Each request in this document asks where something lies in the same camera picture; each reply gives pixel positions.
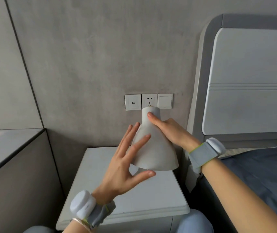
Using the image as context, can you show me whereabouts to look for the grey white wrist tracker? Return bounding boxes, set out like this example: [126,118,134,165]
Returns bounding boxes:
[188,137,226,174]
[70,190,116,229]

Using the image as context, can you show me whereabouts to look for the dark blue bed sheet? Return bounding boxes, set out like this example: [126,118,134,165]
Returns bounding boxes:
[193,146,277,233]

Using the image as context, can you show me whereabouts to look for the person's left forearm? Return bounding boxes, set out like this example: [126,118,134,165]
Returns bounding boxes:
[62,219,91,233]

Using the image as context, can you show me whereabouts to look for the white power wall socket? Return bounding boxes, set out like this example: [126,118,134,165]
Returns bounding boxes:
[141,94,158,110]

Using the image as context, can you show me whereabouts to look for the grey white right wrist tracker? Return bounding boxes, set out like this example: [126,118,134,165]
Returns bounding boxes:
[188,137,226,174]

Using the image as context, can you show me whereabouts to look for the white table lamp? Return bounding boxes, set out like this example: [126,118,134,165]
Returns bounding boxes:
[128,106,179,176]

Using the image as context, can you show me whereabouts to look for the white nightstand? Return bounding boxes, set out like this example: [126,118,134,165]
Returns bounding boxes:
[56,146,190,232]

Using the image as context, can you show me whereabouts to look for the person's right leg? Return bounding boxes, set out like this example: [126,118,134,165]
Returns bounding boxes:
[176,208,215,233]

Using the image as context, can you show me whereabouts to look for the grey bed headboard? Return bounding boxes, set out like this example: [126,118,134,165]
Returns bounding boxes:
[186,14,277,150]

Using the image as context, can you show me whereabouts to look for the person's right forearm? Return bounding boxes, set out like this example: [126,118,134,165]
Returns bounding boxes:
[200,158,277,233]

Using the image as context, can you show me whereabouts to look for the person's left hand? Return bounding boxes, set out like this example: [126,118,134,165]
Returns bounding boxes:
[92,122,156,204]

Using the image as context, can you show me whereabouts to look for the person's left leg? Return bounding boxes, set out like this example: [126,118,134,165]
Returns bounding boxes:
[22,225,63,233]

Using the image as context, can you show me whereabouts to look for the white data wall socket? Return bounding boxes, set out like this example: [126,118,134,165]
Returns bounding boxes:
[125,94,142,111]

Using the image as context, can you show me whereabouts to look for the person's right hand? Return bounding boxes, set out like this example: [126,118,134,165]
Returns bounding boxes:
[147,111,202,153]

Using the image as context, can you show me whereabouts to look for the thin bracelet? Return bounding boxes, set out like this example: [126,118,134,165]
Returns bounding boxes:
[71,218,91,231]

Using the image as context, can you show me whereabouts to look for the person's leg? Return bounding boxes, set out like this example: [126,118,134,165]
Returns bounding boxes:
[176,208,215,233]
[22,225,63,233]

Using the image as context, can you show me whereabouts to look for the white wall light switch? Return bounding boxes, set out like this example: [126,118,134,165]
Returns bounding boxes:
[157,93,174,110]

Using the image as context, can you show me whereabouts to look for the grey white left wrist tracker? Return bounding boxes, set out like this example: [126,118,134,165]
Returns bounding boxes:
[70,190,116,229]

